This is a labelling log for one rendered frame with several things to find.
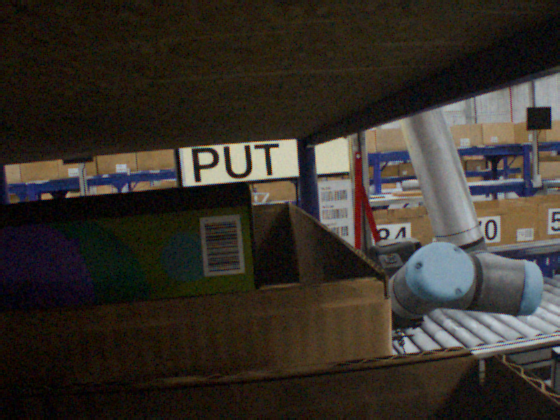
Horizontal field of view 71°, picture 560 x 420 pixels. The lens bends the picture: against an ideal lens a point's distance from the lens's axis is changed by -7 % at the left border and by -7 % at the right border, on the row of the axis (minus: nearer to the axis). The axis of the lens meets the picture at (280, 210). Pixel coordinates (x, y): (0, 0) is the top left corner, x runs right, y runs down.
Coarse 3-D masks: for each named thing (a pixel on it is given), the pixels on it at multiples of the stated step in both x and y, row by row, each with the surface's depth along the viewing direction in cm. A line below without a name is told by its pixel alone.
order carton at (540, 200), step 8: (512, 200) 200; (520, 200) 200; (528, 200) 200; (536, 200) 201; (544, 200) 201; (552, 200) 202; (544, 208) 171; (552, 208) 171; (544, 216) 171; (544, 224) 172; (544, 232) 172; (544, 240) 172
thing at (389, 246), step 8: (384, 240) 103; (392, 240) 101; (400, 240) 100; (408, 240) 99; (416, 240) 99; (376, 248) 99; (384, 248) 98; (392, 248) 98; (400, 248) 98; (408, 248) 98; (416, 248) 98; (376, 256) 98; (400, 256) 98; (408, 256) 98
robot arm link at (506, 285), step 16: (480, 256) 64; (496, 256) 67; (480, 272) 61; (496, 272) 61; (512, 272) 61; (528, 272) 61; (480, 288) 60; (496, 288) 60; (512, 288) 60; (528, 288) 60; (480, 304) 61; (496, 304) 61; (512, 304) 61; (528, 304) 61
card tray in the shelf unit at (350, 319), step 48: (288, 240) 57; (336, 240) 27; (288, 288) 17; (336, 288) 17; (384, 288) 18; (0, 336) 16; (48, 336) 16; (96, 336) 16; (144, 336) 17; (192, 336) 17; (240, 336) 17; (288, 336) 17; (336, 336) 17; (384, 336) 18; (0, 384) 16; (48, 384) 17
